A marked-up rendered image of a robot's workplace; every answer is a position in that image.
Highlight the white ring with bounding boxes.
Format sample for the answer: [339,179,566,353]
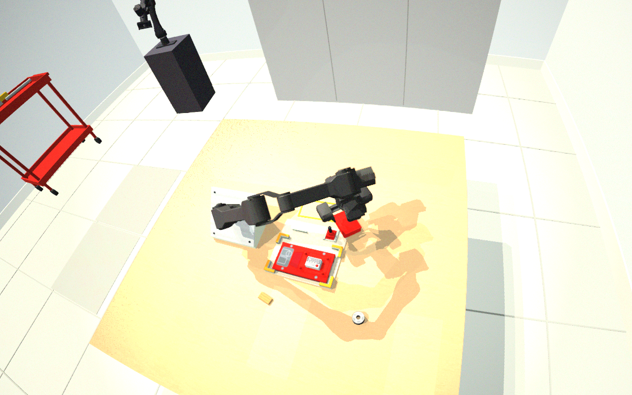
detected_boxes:
[352,311,365,325]

